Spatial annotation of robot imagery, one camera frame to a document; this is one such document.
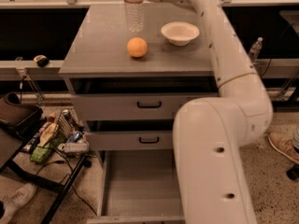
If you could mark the clear plastic water bottle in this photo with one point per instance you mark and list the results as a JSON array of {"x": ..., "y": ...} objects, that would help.
[{"x": 134, "y": 12}]

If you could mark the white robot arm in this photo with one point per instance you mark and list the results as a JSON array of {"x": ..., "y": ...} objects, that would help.
[{"x": 208, "y": 132}]

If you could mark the grey drawer cabinet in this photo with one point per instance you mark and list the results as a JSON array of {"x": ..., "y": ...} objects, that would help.
[{"x": 98, "y": 63}]

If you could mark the grey top drawer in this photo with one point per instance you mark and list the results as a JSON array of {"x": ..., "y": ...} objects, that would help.
[{"x": 92, "y": 107}]

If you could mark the background water bottle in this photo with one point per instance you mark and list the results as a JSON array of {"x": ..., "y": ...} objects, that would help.
[{"x": 255, "y": 49}]

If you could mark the grey middle drawer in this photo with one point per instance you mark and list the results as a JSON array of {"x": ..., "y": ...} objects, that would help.
[{"x": 137, "y": 140}]

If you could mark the lying plastic bottle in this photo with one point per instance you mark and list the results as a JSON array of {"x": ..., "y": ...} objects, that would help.
[{"x": 74, "y": 147}]

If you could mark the grey open bottom drawer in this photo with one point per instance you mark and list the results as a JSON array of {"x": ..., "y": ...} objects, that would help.
[{"x": 139, "y": 187}]

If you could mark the orange fruit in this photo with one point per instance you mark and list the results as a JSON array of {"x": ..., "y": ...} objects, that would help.
[{"x": 137, "y": 47}]

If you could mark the white paper bowl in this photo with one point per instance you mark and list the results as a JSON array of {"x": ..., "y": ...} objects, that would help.
[{"x": 180, "y": 33}]

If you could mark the black tape measure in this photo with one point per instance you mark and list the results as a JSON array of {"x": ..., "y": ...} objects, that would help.
[{"x": 41, "y": 60}]

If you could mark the soda can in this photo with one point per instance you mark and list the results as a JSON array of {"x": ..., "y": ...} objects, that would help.
[{"x": 67, "y": 115}]

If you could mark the brown bag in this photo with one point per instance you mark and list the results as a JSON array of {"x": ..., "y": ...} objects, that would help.
[{"x": 16, "y": 118}]

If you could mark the green snack bag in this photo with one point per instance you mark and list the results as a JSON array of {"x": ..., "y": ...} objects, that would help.
[{"x": 40, "y": 154}]

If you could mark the tan shoe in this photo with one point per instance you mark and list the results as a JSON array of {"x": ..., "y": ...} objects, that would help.
[{"x": 284, "y": 146}]

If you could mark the white sneaker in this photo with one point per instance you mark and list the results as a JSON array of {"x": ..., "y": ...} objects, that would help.
[{"x": 14, "y": 203}]

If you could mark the black frame side table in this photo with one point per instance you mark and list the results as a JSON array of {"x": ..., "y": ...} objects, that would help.
[{"x": 10, "y": 146}]

